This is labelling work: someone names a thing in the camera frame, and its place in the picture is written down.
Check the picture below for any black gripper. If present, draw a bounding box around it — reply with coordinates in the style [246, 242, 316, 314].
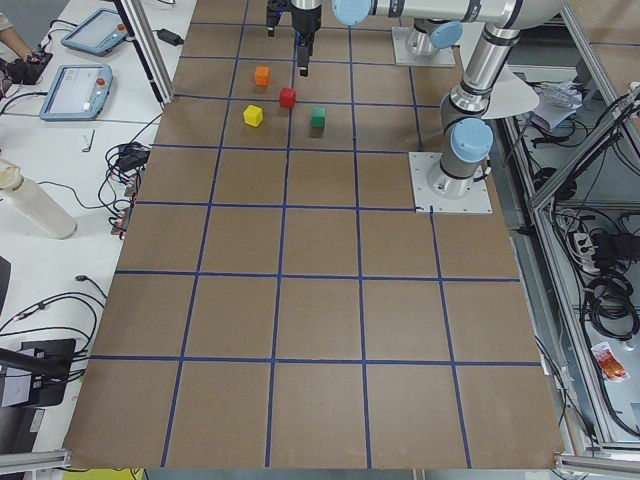
[291, 0, 321, 77]

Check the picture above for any red wooden block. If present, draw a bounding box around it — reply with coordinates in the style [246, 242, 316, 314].
[279, 87, 297, 109]

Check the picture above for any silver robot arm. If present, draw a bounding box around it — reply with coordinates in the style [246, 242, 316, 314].
[331, 1, 565, 199]
[405, 18, 463, 57]

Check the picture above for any orange wooden block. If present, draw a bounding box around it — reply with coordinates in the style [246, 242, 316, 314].
[254, 65, 271, 87]

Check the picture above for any green wooden block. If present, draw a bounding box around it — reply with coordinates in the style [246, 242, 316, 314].
[310, 106, 326, 129]

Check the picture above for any yellow wooden block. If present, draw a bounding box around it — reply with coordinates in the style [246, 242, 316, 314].
[243, 104, 264, 128]

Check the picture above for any black power adapter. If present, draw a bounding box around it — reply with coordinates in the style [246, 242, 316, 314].
[156, 29, 184, 46]

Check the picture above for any far teach pendant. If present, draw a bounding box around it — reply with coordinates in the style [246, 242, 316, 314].
[61, 8, 127, 56]

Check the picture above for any teach pendant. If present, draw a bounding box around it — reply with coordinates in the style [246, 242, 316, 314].
[39, 64, 113, 122]
[61, 8, 127, 56]

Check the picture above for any near teach pendant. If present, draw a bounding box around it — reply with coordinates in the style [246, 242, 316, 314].
[39, 64, 113, 122]

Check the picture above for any metal allen key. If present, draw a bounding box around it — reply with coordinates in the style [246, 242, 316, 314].
[81, 129, 96, 153]

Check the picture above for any beige thermos bottle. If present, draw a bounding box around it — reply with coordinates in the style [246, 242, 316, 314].
[1, 158, 77, 239]

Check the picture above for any red snack packet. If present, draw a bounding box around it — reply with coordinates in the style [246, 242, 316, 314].
[591, 342, 629, 382]

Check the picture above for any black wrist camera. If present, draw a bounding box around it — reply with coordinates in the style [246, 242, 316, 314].
[265, 0, 289, 37]

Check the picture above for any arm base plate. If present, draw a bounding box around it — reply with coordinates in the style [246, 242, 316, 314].
[408, 152, 493, 215]
[391, 27, 456, 68]

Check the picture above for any aluminium frame post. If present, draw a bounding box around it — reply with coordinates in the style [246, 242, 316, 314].
[114, 0, 174, 105]

